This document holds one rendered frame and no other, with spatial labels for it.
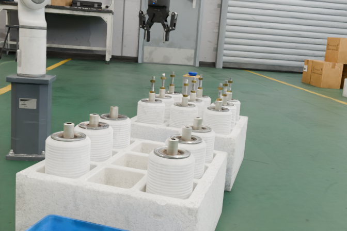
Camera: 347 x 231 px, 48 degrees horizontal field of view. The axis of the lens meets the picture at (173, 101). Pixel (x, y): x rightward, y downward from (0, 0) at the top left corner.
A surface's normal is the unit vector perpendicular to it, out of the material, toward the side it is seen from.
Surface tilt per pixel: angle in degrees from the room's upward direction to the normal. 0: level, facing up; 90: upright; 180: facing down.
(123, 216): 90
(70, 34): 90
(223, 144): 90
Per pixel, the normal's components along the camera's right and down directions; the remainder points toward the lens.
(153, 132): -0.28, 0.14
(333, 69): 0.09, 0.18
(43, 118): 0.78, 0.16
